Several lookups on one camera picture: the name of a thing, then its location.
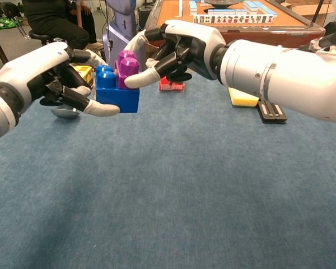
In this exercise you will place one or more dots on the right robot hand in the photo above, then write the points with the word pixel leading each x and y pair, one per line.
pixel 204 45

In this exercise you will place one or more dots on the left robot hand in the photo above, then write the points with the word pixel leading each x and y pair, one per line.
pixel 30 67

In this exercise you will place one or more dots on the purple building block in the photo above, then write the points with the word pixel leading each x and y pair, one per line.
pixel 128 67

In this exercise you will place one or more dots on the blue building block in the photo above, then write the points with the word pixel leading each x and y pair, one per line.
pixel 126 101

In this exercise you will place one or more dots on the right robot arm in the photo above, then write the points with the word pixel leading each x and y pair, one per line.
pixel 291 78

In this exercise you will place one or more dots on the black rolling stool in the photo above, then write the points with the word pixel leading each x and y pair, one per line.
pixel 39 36

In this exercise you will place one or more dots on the standing mahjong tile row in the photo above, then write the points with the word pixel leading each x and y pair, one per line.
pixel 232 19

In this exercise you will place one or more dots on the black mahjong table dish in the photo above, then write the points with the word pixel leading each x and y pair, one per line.
pixel 224 2

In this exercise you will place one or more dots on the brown mahjong table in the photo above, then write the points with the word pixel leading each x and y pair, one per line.
pixel 173 9

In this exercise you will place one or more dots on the seated person in black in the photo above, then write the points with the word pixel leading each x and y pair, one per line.
pixel 53 19

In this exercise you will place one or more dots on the green plastic items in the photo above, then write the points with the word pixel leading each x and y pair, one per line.
pixel 0 22

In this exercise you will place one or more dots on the yellow snack packet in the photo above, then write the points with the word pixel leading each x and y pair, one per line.
pixel 85 73

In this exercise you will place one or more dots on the clear box with red toys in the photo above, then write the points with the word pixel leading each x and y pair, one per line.
pixel 168 87

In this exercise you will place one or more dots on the metal spoon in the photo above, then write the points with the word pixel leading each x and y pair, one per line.
pixel 63 113

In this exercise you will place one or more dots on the black metal chair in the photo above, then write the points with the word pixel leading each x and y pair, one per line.
pixel 9 9

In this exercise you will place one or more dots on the yellow sponge block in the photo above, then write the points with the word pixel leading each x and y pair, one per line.
pixel 243 100

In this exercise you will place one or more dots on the black folding stand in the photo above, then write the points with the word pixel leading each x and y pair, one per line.
pixel 271 113

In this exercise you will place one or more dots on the black tripod stand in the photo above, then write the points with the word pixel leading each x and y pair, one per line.
pixel 317 11

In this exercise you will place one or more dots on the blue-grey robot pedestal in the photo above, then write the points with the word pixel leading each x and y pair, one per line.
pixel 120 16

